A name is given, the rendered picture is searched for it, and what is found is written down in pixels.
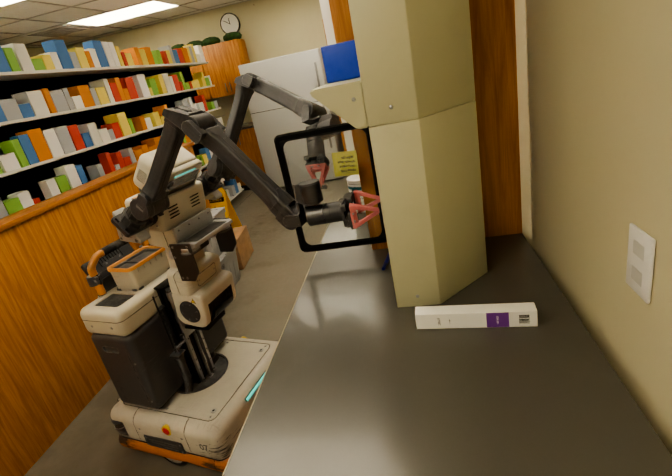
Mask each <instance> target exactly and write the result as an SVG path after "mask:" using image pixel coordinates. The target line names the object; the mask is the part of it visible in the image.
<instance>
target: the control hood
mask: <svg viewBox="0 0 672 476"><path fill-rule="evenodd" d="M310 94H311V96H312V97H313V98H314V99H316V100H317V101H319V102H320V103H321V104H323V105H324V106H326V107H327V108H328V109H330V110H331V111H333V112H334V113H335V114H337V115H338V116H339V117H341V118H342V119H344V120H345V121H346V122H348V123H349V124H351V125H352V126H353V127H355V128H356V129H363V128H367V127H368V121H367V114H366V108H365V102H364V96H363V90H362V83H361V77H359V78H354V79H349V80H344V81H339V82H334V83H327V84H325V85H322V86H320V87H318V88H315V89H313V90H311V92H310Z"/></svg>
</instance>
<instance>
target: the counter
mask: <svg viewBox="0 0 672 476"><path fill-rule="evenodd" d="M485 242H486V257H487V271H488V272H487V273H485V274H484V275H483V276H481V277H480V278H478V279H477V280H475V281H474V282H472V283H471V284H469V285H468V286H466V287H465V288H464V289H462V290H461V291H459V292H458V293H456V294H455V295H453V296H452V297H450V298H449V299H447V300H446V301H445V302H443V303H442V304H436V305H424V306H448V305H474V304H500V303H526V302H534V304H535V306H536V309H537V318H538V326H528V327H485V328H443V329H417V327H416V320H415V307H422V306H412V307H399V308H398V307H397V301H396V294H395V288H394V282H393V276H392V270H391V263H390V259H389V261H388V264H387V266H386V268H385V270H382V266H383V264H384V261H385V259H386V257H387V255H388V252H389V251H388V248H383V249H374V250H372V244H369V245H361V246H353V247H345V248H338V249H330V250H322V251H316V254H315V256H314V258H313V261H312V263H311V266H310V268H309V270H308V273H307V275H306V277H305V280H304V282H303V285H302V287H301V289H300V292H299V294H298V296H297V299H296V301H295V303H294V306H293V308H292V311H291V313H290V315H289V318H288V320H287V322H286V325H285V327H284V330H283V332H282V334H281V337H280V339H279V341H278V344H277V346H276V349H275V351H274V353H273V356H272V358H271V360H270V363H269V365H268V367H267V370H266V372H265V375H264V377H263V379H262V382H261V384H260V386H259V389H258V391H257V394H256V396H255V398H254V401H253V403H252V405H251V408H250V410H249V412H248V415H247V417H246V420H245V422H244V424H243V427H242V429H241V431H240V434H239V436H238V438H237V441H236V443H235V446H234V448H233V450H232V453H231V455H230V457H229V460H228V462H227V465H226V467H225V469H224V472H223V474H222V476H672V456H671V454H670V453H669V451H668V450H667V448H666V447H665V445H664V444H663V442H662V441H661V439H660V438H659V436H658V435H657V433H656V432H655V430H654V429H653V427H652V426H651V424H650V423H649V421H648V420H647V419H646V417H645V416H644V414H643V413H642V411H641V410H640V408H639V407H638V405H637V404H636V402H635V401H634V399H633V398H632V396H631V395H630V393H629V392H628V390H627V389H626V387H625V386H624V384H623V383H622V381H621V380H620V378H619V377H618V375H617V374H616V372H615V371H614V369H613V368H612V366H611V365H610V363H609V362H608V360H607V359H606V357H605V356H604V354H603V353H602V351H601V350H600V348H599V347H598V345H597V344H596V342H595V341H594V339H593V338H592V336H591V335H590V334H589V332H588V331H587V329H586V328H585V326H584V325H583V323H582V322H581V320H580V319H579V317H578V316H577V314H576V313H575V311H574V310H573V308H572V307H571V305H570V304H569V302H568V301H567V299H566V298H565V296H564V295H563V293H562V292H561V290H560V289H559V287H558V286H557V284H556V283H555V281H554V280H553V278H552V277H551V275H550V274H549V272H548V271H547V269H546V268H545V266H544V265H543V263H542V262H541V260H540V259H539V257H538V256H537V254H536V253H535V251H534V250H533V248H532V247H531V245H530V244H529V243H528V241H527V240H526V238H525V237H524V235H523V234H522V233H519V234H510V235H501V236H492V237H485Z"/></svg>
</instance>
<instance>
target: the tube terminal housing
mask: <svg viewBox="0 0 672 476"><path fill-rule="evenodd" d="M348 3H349V9H350V15H351V22H352V28H353V34H354V40H355V46H356V53H357V59H358V65H359V71H360V77H361V83H362V90H363V96H364V102H365V108H366V114H367V121H368V126H369V133H370V140H371V146H372V152H373V158H374V164H375V170H376V177H377V183H378V189H379V195H380V201H381V208H382V214H383V220H384V226H385V232H386V239H387V245H388V251H389V257H390V263H391V270H392V276H393V282H394V288H395V294H396V301H397V307H398V308H399V307H412V306H424V305H436V304H442V303H443V302H445V301H446V300H447V299H449V298H450V297H452V296H453V295H455V294H456V293H458V292H459V291H461V290H462V289H464V288H465V287H466V286H468V285H469V284H471V283H472V282H474V281H475V280H477V279H478V278H480V277H481V276H483V275H484V274H485V273H487V272H488V271H487V257H486V242H485V228H484V213H483V199H482V184H481V169H480V155H479V140H478V126H477V111H476V100H475V99H476V98H475V83H474V68H473V54H472V39H471V25H470V10H469V0H348Z"/></svg>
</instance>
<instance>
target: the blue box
mask: <svg viewBox="0 0 672 476"><path fill-rule="evenodd" d="M321 53H322V58H323V63H324V69H325V74H326V79H327V83H334V82H339V81H344V80H349V79H354V78H359V77H360V71H359V65H358V59H357V53H356V46H355V40H351V41H346V42H342V43H337V44H332V45H328V46H323V47H321Z"/></svg>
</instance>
